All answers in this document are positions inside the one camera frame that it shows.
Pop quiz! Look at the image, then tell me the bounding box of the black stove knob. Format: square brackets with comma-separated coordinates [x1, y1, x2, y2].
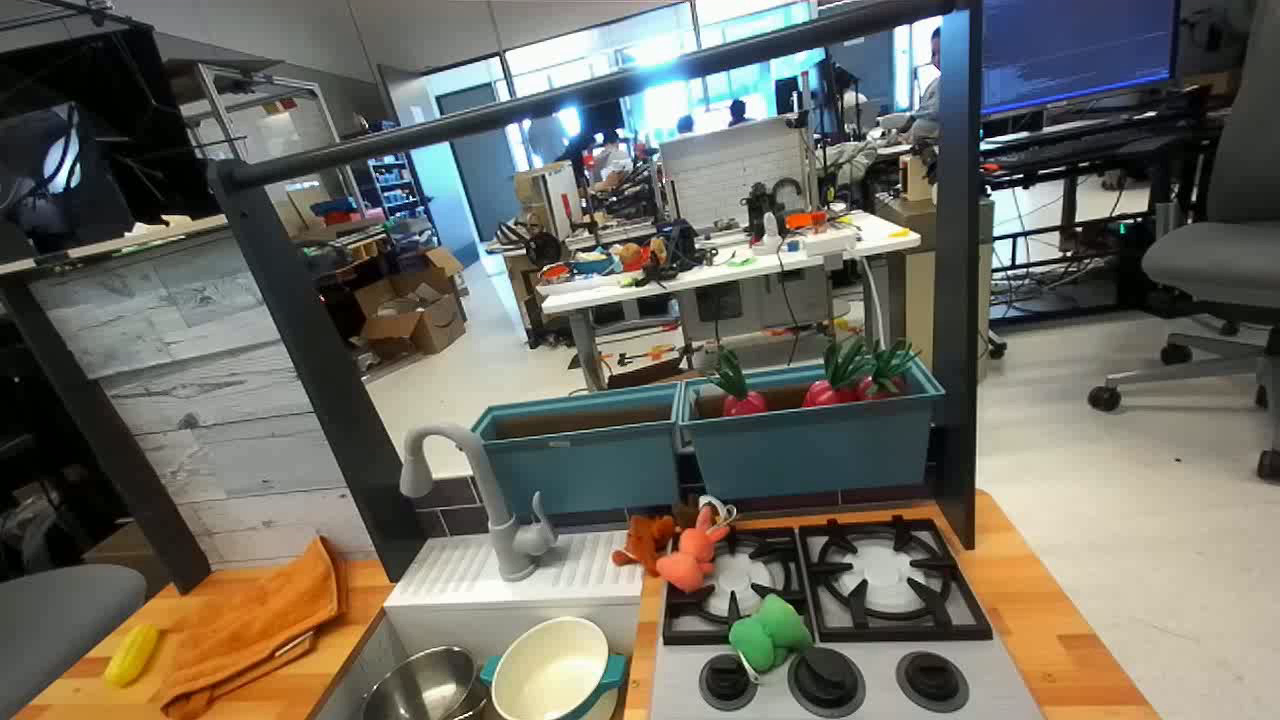
[892, 649, 970, 716]
[785, 644, 866, 720]
[695, 652, 761, 714]

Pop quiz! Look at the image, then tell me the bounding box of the yellow corn plush toy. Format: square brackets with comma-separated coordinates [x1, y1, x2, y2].
[98, 621, 165, 692]

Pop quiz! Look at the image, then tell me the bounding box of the grey wood-look back panel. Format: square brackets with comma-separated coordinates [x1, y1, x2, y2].
[23, 226, 402, 571]

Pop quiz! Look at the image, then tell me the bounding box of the teal planter box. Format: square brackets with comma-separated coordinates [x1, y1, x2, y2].
[467, 386, 686, 519]
[677, 355, 952, 509]

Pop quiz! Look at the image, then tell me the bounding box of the black office desk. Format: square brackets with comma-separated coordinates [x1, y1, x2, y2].
[974, 105, 1230, 329]

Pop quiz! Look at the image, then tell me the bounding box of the grey toy faucet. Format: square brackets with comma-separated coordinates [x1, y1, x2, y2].
[395, 424, 559, 583]

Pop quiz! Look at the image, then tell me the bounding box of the pink plush toy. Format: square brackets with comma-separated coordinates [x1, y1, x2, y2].
[650, 494, 739, 596]

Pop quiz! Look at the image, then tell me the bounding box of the grey toy stove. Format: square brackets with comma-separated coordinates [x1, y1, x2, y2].
[647, 518, 1046, 720]

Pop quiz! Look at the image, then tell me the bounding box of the blue-screen monitor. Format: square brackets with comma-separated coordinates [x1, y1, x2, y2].
[974, 0, 1189, 129]

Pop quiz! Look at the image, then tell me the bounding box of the orange-brown plush toy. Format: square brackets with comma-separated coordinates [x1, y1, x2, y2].
[611, 509, 684, 576]

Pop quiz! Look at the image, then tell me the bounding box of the person at desk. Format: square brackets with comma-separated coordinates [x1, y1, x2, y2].
[914, 24, 952, 116]

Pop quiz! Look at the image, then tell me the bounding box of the orange terry towel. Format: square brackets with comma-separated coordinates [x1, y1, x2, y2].
[152, 531, 345, 720]

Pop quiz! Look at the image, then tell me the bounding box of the grey office chair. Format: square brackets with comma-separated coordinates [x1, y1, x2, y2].
[1084, 0, 1280, 488]

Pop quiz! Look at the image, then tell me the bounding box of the brown cardboard box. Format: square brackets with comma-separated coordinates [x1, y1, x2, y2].
[352, 243, 471, 360]

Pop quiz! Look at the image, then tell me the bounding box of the green plush toy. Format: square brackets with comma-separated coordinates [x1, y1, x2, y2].
[722, 594, 817, 677]

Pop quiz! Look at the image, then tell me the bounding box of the white work table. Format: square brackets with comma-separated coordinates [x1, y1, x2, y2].
[536, 205, 926, 392]

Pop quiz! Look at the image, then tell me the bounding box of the cream pot with teal handles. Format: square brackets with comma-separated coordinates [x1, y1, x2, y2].
[477, 613, 631, 720]

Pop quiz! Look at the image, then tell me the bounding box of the red plush radish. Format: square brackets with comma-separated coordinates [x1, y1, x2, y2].
[801, 337, 924, 413]
[704, 340, 773, 420]

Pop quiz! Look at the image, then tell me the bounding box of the stainless steel bowl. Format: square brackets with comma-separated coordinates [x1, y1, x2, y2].
[360, 644, 495, 720]

